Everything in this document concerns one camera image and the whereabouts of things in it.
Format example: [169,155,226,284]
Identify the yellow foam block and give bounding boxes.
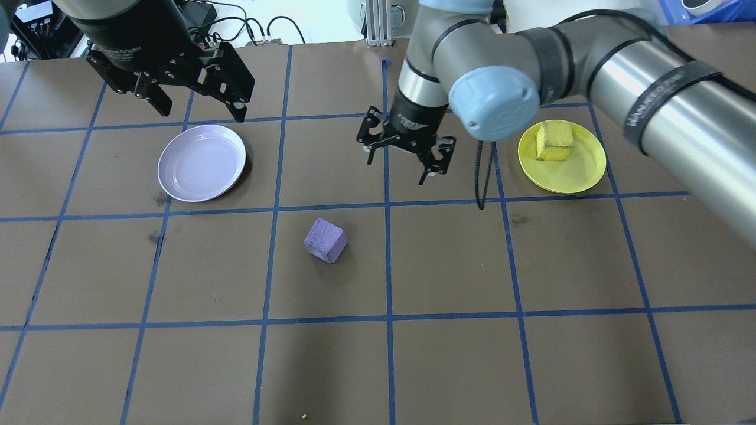
[535,121,575,162]

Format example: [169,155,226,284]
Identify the purple foam block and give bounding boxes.
[304,217,348,264]

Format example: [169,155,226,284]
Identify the flat black electronics box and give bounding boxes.
[182,2,217,23]

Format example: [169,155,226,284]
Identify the lavender round plate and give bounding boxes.
[157,124,247,203]

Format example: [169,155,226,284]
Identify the black box with connectors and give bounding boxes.
[11,0,57,60]

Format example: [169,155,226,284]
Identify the yellow round plate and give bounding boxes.
[517,120,607,195]

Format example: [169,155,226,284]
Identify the white printed mug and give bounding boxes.
[680,0,724,17]

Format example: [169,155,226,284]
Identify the blue plastic bin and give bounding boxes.
[657,0,756,25]

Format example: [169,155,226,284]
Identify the thin black red wires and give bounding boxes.
[201,0,309,48]

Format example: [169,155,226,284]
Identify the black looping camera cable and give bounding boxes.
[475,140,497,211]

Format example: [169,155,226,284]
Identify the aluminium profile post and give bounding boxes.
[365,0,392,47]

